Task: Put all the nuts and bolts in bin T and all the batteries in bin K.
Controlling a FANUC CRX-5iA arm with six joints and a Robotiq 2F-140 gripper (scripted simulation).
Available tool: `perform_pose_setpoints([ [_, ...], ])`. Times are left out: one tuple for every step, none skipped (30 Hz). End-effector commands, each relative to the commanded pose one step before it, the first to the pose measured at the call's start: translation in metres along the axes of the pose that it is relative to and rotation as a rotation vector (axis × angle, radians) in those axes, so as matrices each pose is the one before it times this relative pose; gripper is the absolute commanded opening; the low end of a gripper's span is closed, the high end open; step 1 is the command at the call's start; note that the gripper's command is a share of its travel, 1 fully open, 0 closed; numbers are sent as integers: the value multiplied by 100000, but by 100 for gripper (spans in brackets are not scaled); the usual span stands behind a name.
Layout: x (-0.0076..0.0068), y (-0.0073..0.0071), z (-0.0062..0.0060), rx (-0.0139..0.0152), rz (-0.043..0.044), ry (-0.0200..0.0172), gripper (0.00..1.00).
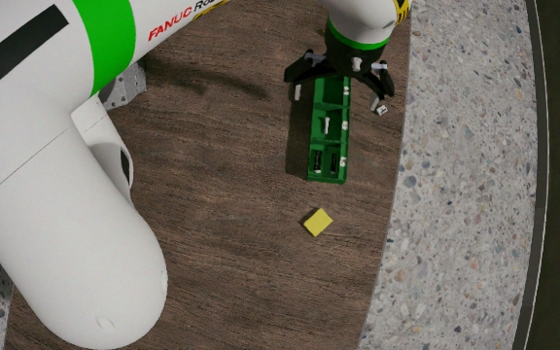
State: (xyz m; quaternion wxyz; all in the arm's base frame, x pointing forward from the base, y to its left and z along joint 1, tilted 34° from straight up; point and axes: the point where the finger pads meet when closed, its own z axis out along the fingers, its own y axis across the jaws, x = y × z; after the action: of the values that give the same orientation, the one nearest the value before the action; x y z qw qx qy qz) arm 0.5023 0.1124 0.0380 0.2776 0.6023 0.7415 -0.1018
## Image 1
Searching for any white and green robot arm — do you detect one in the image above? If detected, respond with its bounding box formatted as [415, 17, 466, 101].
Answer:
[0, 0, 412, 350]

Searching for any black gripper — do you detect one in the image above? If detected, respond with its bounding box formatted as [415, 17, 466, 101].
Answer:
[284, 49, 395, 111]

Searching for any yellow square pad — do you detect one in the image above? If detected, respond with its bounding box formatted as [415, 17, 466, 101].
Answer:
[303, 208, 333, 237]

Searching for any green three-compartment bin rack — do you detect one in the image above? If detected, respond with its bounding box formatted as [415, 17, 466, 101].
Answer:
[306, 76, 351, 185]

